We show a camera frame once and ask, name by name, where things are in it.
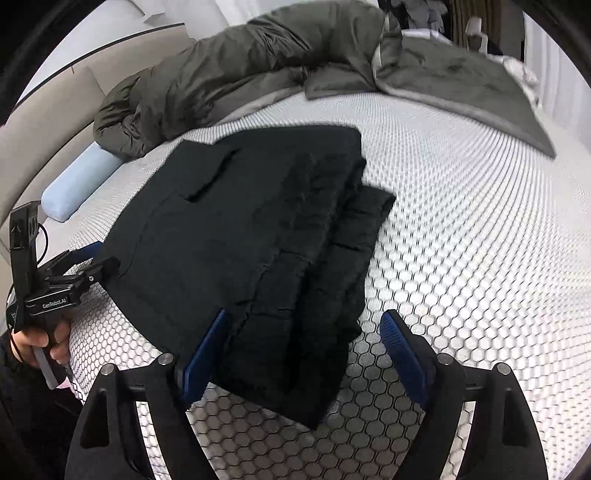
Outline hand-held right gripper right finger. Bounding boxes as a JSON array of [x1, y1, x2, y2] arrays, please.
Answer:
[[379, 309, 550, 480]]

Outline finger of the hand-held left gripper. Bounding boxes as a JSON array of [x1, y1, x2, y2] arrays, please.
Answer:
[[83, 256, 122, 286], [46, 241, 106, 278]]

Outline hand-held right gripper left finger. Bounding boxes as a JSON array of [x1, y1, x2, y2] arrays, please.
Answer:
[[67, 308, 232, 480]]

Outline black pants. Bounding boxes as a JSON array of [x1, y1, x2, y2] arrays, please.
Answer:
[[95, 124, 397, 430]]

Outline person's left hand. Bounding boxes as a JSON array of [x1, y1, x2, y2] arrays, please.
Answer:
[[9, 318, 73, 370]]

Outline light blue pillow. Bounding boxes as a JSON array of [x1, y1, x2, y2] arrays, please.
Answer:
[[41, 141, 126, 223]]

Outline beige padded headboard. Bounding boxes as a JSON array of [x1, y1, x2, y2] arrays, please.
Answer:
[[0, 60, 200, 259]]

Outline dark grey duvet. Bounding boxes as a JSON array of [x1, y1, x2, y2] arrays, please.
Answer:
[[92, 0, 557, 162]]

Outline white crumpled bedding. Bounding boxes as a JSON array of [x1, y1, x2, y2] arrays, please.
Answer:
[[501, 54, 541, 108]]

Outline white office chair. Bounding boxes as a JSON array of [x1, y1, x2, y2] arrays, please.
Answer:
[[464, 16, 489, 55]]

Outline pile of clothes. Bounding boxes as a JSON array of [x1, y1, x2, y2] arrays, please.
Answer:
[[382, 0, 452, 34]]

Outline black cable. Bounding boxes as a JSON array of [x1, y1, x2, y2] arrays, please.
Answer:
[[6, 220, 49, 324]]

